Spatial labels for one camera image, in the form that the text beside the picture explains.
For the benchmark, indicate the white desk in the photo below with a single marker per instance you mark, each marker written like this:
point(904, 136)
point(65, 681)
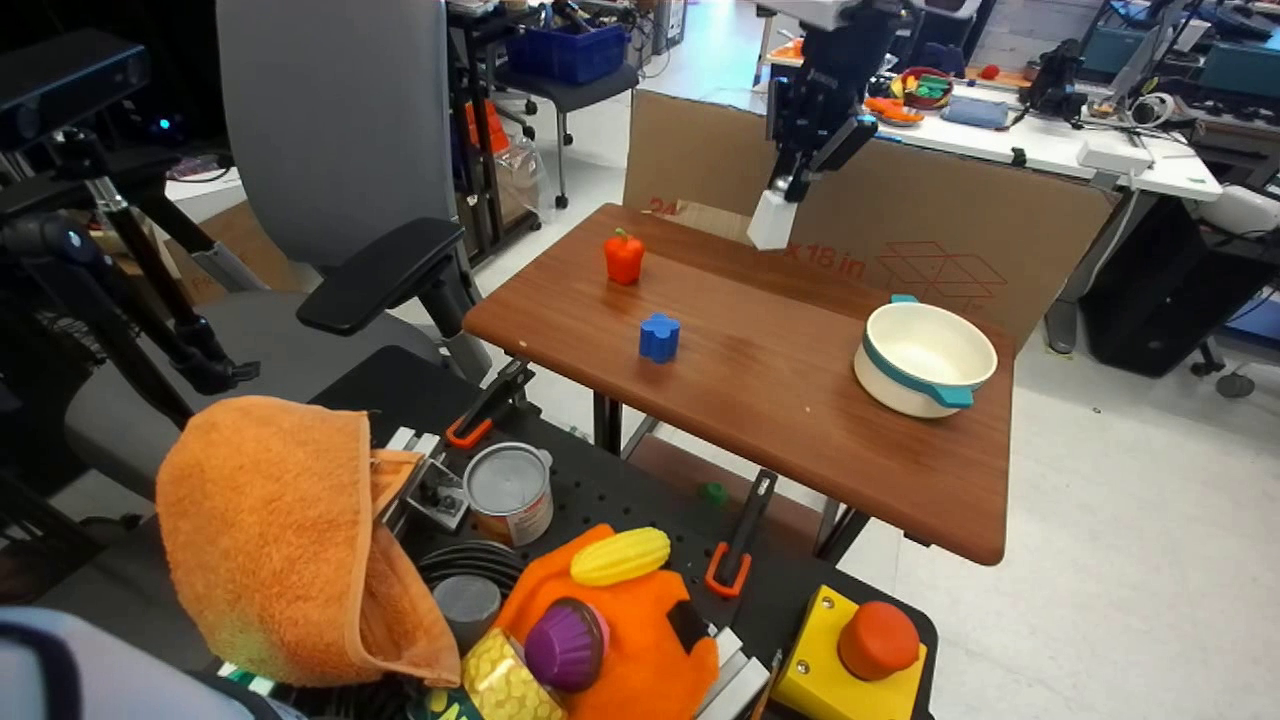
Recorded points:
point(1066, 146)

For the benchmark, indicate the orange towel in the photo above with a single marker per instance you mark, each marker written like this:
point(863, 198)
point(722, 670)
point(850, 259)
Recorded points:
point(282, 533)

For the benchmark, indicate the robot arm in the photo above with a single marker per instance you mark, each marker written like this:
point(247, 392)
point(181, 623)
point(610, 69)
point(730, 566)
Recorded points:
point(855, 35)

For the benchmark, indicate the orange plush toy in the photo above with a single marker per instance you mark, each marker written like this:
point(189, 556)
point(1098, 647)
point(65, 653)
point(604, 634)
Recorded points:
point(640, 641)

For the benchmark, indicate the black bag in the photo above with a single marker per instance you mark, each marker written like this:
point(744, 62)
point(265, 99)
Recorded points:
point(1163, 303)

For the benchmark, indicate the black camera on tripod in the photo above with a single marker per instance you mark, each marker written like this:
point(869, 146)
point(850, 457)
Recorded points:
point(81, 94)

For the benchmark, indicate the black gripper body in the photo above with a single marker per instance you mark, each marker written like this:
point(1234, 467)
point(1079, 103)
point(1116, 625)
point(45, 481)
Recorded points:
point(816, 104)

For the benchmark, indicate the large cardboard board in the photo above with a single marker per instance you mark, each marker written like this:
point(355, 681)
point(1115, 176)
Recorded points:
point(963, 226)

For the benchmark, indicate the blue cube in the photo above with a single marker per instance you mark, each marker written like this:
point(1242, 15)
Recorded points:
point(656, 337)

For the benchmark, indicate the small green piece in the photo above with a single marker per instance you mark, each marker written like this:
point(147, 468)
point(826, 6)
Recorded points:
point(717, 496)

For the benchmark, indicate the peaches tin can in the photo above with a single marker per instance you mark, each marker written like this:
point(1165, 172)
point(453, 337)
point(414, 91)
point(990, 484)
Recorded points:
point(511, 489)

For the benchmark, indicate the grey office chair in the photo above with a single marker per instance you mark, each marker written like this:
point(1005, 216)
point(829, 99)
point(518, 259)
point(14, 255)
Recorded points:
point(335, 133)

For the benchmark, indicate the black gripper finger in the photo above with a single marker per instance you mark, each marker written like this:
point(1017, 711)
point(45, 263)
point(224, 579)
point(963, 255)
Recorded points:
point(850, 146)
point(796, 172)

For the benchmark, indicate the white salt shaker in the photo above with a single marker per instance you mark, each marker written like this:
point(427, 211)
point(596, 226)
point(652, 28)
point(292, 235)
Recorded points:
point(770, 223)

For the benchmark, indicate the yellow mesh toy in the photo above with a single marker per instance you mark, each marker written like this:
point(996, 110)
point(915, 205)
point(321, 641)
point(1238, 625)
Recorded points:
point(515, 679)

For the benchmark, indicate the yellow toy corn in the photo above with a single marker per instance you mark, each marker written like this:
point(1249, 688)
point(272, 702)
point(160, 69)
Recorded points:
point(623, 556)

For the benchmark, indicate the dark blue storage bin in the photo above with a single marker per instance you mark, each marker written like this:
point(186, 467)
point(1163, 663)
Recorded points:
point(571, 52)

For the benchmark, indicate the purple toy cupcake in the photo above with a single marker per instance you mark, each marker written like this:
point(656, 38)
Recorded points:
point(564, 647)

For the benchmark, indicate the colourful toy pile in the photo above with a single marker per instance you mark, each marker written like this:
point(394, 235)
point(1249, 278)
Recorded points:
point(927, 91)

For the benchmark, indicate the white pot with teal rim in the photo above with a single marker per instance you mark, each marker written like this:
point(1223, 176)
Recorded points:
point(927, 363)

